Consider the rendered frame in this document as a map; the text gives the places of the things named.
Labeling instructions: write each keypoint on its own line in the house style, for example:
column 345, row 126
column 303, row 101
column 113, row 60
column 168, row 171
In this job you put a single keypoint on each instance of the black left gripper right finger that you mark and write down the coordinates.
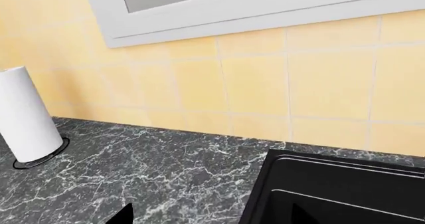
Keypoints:
column 303, row 215

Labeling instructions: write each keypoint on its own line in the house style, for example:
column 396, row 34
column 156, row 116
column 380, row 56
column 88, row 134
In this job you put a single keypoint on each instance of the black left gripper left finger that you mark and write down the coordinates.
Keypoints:
column 124, row 215

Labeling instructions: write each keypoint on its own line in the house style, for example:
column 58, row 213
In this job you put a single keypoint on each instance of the white paper towel roll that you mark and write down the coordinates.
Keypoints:
column 26, row 116

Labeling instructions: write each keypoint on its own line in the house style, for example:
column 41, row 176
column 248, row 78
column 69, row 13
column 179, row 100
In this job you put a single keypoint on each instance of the black paper towel holder base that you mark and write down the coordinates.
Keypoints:
column 50, row 155

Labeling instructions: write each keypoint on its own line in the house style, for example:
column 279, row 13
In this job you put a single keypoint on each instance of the black kitchen sink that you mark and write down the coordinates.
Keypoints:
column 335, row 189

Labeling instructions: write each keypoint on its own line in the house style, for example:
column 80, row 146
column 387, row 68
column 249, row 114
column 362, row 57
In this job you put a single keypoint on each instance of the white framed window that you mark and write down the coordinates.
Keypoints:
column 252, row 7

